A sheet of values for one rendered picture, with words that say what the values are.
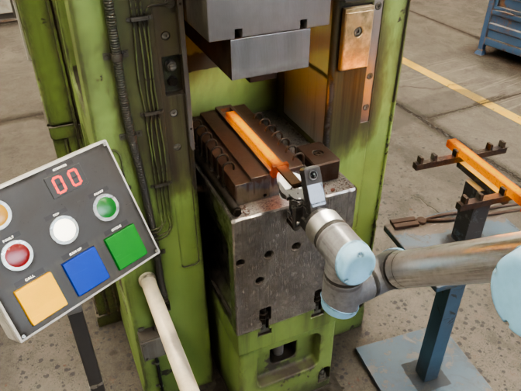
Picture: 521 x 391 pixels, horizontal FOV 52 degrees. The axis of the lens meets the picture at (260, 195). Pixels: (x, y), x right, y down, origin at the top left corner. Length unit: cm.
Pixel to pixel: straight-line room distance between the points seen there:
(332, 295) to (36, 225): 64
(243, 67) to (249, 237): 45
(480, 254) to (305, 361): 111
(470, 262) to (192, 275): 94
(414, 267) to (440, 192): 208
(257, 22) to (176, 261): 78
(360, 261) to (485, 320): 145
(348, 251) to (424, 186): 215
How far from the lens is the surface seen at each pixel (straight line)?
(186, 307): 180
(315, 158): 150
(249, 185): 140
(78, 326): 140
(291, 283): 161
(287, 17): 125
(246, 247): 143
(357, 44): 153
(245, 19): 121
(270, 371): 198
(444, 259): 111
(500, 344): 246
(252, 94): 185
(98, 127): 136
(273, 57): 126
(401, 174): 333
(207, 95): 179
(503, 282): 79
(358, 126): 168
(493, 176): 158
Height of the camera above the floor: 175
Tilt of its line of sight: 35 degrees down
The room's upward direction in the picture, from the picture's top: straight up
